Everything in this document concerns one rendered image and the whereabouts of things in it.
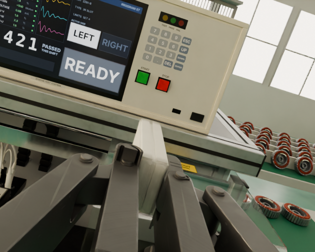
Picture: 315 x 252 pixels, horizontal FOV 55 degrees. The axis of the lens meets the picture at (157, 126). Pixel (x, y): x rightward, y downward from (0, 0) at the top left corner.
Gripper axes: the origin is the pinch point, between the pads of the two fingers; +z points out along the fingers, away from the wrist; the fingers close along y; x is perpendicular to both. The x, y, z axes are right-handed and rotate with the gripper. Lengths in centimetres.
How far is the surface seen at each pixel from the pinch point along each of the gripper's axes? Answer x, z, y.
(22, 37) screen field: 0.3, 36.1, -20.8
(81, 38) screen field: 3.0, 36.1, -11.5
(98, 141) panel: -19, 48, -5
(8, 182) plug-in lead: -26.2, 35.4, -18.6
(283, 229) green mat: -44, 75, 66
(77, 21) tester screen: 5.5, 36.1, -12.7
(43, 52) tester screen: -1.0, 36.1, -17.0
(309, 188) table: -47, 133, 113
